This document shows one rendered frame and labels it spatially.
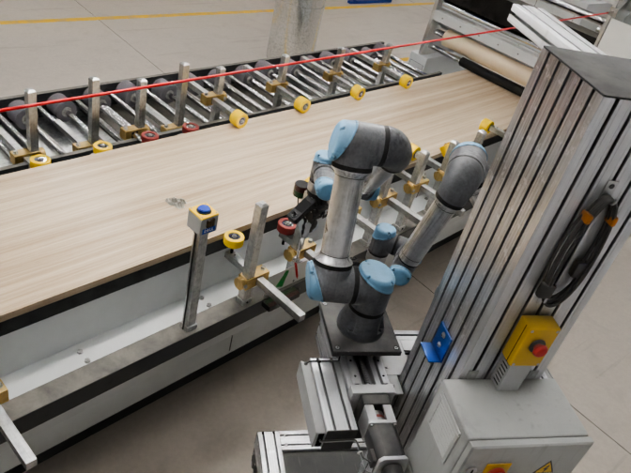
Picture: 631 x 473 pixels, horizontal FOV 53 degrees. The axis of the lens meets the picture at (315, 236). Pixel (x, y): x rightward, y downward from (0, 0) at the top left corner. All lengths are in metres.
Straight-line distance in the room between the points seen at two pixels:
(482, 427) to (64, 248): 1.50
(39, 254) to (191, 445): 1.09
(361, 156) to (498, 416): 0.75
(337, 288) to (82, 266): 0.92
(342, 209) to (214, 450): 1.47
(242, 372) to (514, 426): 1.78
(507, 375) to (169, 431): 1.68
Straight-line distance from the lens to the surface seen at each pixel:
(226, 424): 2.99
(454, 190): 1.95
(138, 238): 2.42
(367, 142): 1.73
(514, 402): 1.75
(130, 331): 2.46
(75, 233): 2.44
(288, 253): 2.53
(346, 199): 1.77
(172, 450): 2.90
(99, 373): 2.22
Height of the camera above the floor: 2.39
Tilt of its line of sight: 35 degrees down
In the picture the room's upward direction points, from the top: 15 degrees clockwise
